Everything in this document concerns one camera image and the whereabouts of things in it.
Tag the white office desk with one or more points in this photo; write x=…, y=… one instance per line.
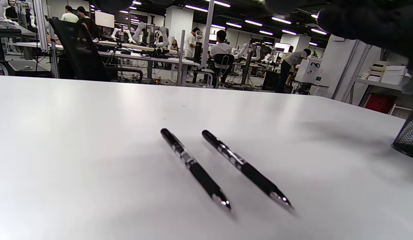
x=166, y=61

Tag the black mesh pen holder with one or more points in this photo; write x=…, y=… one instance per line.
x=409, y=136

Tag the black keyboard stand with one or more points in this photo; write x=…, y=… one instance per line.
x=6, y=32

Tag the white storage box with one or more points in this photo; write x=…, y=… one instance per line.
x=393, y=75

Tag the person's left hand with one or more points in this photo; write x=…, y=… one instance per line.
x=376, y=23

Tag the black click pen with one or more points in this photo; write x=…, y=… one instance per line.
x=256, y=176
x=200, y=173

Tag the white box with black marks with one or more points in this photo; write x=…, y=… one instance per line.
x=308, y=70

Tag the row of ceiling lights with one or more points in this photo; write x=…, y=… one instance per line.
x=196, y=8

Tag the white monitor screen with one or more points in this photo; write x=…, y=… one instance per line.
x=105, y=19

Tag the red box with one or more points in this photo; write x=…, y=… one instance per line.
x=379, y=103

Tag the aluminium frame post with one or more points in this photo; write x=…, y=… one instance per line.
x=43, y=33

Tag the white support pole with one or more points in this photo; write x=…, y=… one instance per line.
x=208, y=33

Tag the black keyboard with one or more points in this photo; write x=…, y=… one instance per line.
x=3, y=25

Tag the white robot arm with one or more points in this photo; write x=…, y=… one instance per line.
x=139, y=31
x=164, y=35

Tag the black mesh office chair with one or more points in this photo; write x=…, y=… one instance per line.
x=80, y=56

